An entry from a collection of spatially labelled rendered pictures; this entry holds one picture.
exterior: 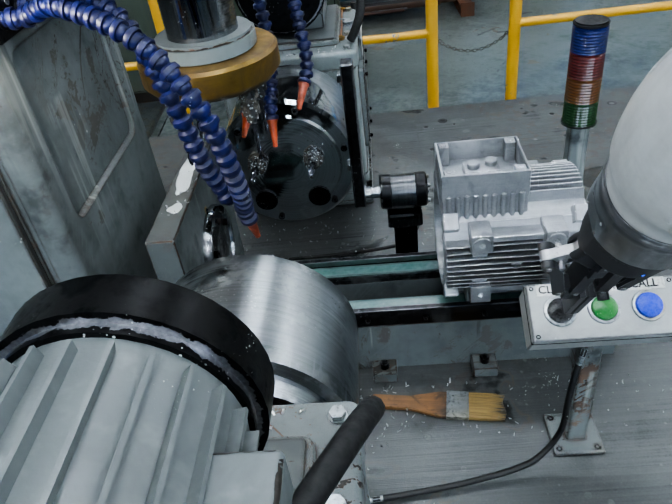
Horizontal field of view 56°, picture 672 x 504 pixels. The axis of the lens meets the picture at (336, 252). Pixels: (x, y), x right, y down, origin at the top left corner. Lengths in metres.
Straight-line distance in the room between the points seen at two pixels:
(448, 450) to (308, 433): 0.45
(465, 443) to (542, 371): 0.19
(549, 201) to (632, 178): 0.53
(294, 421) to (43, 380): 0.25
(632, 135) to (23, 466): 0.36
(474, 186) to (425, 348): 0.30
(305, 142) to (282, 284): 0.47
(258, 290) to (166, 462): 0.38
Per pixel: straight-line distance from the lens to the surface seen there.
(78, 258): 0.86
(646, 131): 0.38
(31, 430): 0.34
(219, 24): 0.81
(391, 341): 1.03
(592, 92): 1.23
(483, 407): 1.01
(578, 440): 0.99
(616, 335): 0.80
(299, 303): 0.68
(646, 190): 0.40
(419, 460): 0.96
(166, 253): 0.84
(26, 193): 0.81
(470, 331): 1.02
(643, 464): 1.00
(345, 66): 0.97
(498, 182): 0.89
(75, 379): 0.37
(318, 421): 0.55
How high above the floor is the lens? 1.59
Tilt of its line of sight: 37 degrees down
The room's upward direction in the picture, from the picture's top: 8 degrees counter-clockwise
